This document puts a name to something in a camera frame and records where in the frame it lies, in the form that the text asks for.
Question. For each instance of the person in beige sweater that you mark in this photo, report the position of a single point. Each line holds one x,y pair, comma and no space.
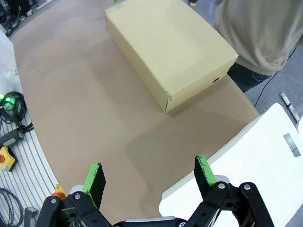
255,30

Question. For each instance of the brown cardboard shoe box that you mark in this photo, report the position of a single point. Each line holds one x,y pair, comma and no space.
170,47

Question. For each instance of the yellow emergency stop button box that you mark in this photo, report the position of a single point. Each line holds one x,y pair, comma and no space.
6,158
58,190

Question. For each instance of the grey power supply brick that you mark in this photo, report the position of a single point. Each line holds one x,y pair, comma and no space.
10,139

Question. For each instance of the small grey metal box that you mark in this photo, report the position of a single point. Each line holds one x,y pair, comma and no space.
30,216

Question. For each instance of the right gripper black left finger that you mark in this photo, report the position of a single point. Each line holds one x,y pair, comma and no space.
94,186

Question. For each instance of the white tube leg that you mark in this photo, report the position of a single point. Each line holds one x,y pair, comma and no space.
290,106

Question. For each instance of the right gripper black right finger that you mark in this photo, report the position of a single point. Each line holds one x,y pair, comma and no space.
203,179

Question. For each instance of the grey slotted aluminium base plate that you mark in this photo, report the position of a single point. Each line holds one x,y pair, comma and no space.
35,165

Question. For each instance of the white shoe box lid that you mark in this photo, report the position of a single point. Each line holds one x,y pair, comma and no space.
248,165

